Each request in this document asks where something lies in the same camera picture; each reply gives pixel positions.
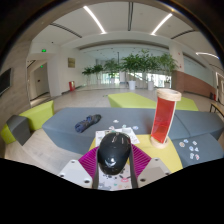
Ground short lime green bench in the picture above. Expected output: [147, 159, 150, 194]
[174, 96, 200, 112]

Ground dark blue folded umbrella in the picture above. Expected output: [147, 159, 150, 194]
[74, 114, 102, 134]

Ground ceiling strip lights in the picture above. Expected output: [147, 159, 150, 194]
[83, 5, 219, 60]

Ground long grey upholstered bench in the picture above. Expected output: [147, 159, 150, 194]
[42, 107, 188, 156]

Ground brown wall plaque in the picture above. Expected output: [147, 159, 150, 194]
[67, 57, 76, 69]

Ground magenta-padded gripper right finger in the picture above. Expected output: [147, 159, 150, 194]
[128, 143, 172, 190]

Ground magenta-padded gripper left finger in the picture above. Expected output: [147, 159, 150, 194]
[57, 147, 101, 190]

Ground dark grey upholstered block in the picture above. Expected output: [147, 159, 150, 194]
[5, 114, 32, 147]

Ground row of potted green plants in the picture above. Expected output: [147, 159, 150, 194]
[81, 49, 179, 91]

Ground lime green upholstered bench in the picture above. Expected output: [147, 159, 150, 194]
[0, 99, 56, 145]

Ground long lime green bench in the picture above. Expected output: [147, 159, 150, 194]
[107, 92, 158, 109]

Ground black computer mouse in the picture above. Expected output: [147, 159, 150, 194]
[97, 131, 132, 176]

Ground wide grey upholstered bench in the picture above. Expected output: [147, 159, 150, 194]
[171, 132, 224, 169]

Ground black wall screen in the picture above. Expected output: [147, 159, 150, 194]
[0, 68, 13, 96]

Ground dark framed chair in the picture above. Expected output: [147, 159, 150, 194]
[209, 101, 224, 122]

